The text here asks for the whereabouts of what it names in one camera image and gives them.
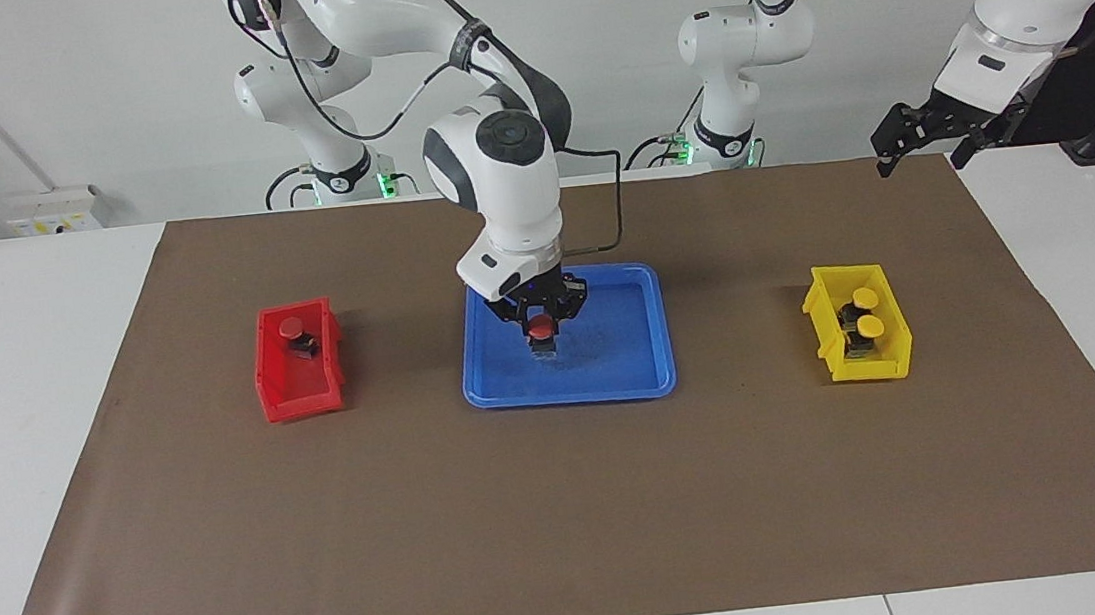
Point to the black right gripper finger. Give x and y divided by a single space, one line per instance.
523 328
557 325

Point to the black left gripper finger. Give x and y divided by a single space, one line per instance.
885 164
967 153

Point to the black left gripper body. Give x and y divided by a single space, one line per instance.
951 120

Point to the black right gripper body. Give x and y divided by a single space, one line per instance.
537 298

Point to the red push button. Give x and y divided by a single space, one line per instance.
290 327
540 326

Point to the yellow push button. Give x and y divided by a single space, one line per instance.
871 327
866 298

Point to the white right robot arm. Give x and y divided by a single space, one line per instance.
507 201

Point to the blue plastic tray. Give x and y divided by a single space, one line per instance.
623 360

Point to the yellow plastic bin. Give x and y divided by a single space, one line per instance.
896 324

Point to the brown table mat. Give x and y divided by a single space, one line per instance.
567 507

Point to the red plastic bin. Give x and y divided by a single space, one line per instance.
271 374

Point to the white wall socket box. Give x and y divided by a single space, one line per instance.
51 210

